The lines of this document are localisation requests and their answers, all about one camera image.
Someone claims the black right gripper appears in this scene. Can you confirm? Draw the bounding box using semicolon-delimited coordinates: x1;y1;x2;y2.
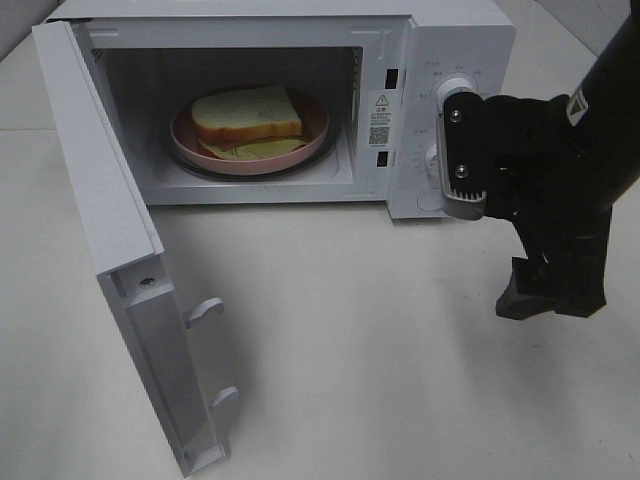
482;95;613;320

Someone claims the round white door button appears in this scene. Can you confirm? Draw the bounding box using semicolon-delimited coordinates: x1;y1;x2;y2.
417;189;442;212

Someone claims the white round knob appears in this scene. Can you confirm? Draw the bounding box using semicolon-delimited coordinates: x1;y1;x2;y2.
434;74;477;106
425;144;439;177

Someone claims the pink round plate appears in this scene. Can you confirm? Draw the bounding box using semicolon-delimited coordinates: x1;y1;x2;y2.
169;85;333;176

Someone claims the white bread sandwich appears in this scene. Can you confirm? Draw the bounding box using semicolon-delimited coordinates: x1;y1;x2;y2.
191;86;308;161

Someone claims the white microwave door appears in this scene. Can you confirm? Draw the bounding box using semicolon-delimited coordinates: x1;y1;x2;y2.
33;21;238;476

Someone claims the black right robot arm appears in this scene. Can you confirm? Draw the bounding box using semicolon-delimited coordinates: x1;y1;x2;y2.
485;1;639;320

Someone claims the white warning label sticker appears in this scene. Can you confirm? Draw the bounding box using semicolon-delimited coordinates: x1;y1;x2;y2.
366;89;398;148

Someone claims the glass microwave turntable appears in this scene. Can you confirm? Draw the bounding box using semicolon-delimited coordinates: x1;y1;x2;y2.
168;114;340;178

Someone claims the white microwave oven body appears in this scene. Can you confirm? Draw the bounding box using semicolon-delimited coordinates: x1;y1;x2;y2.
42;1;515;219

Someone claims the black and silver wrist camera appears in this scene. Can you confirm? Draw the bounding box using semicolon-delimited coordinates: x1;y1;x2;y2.
436;91;490;221

